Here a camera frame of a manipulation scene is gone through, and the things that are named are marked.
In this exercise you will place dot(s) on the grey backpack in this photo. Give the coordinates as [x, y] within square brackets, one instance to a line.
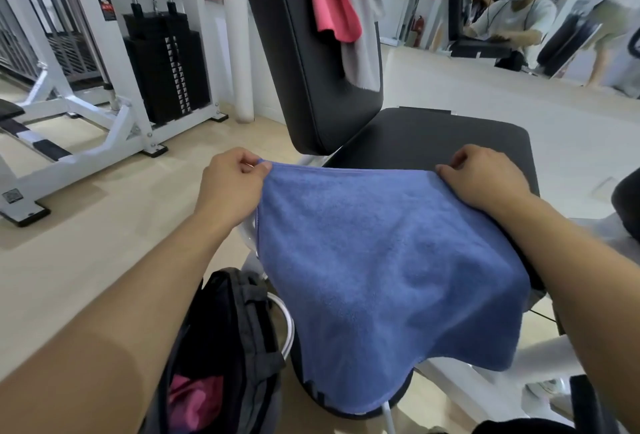
[235, 338]

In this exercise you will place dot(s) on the grey towel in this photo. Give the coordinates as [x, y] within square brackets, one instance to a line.
[362, 58]

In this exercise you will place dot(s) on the black backrest pad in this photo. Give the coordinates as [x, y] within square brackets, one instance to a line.
[300, 73]

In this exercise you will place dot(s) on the grey metal railing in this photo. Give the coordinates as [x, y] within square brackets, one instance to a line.
[70, 53]

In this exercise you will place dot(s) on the person's black shorts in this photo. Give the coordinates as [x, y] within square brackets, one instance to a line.
[520, 426]

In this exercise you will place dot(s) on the person's left hand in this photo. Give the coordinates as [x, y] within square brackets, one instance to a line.
[230, 193]

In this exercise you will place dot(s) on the black weight stack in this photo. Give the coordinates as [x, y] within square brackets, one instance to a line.
[160, 73]

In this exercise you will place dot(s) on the person's left forearm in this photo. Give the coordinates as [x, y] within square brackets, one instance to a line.
[100, 348]

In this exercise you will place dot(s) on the wall mirror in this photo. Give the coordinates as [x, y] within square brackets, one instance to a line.
[500, 13]

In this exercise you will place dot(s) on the person's right hand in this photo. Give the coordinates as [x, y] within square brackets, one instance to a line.
[490, 183]

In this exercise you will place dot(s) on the black bench pad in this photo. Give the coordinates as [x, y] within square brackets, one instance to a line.
[10, 109]

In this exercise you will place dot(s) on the white lever with black grip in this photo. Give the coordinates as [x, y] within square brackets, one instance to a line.
[389, 421]

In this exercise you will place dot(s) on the white weight machine frame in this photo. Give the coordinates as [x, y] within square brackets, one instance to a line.
[120, 133]

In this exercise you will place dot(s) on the blue towel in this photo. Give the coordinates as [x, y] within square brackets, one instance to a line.
[390, 268]

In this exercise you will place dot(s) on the white vertical pipe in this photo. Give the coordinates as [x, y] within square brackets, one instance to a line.
[242, 58]

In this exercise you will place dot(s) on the person's right forearm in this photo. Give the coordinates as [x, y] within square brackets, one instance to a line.
[590, 288]

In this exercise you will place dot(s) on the black seat pad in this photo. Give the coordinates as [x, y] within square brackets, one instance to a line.
[425, 143]

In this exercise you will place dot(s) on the black leg pad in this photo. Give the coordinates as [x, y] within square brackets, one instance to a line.
[627, 203]

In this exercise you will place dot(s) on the small black roller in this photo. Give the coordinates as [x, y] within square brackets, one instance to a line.
[590, 408]

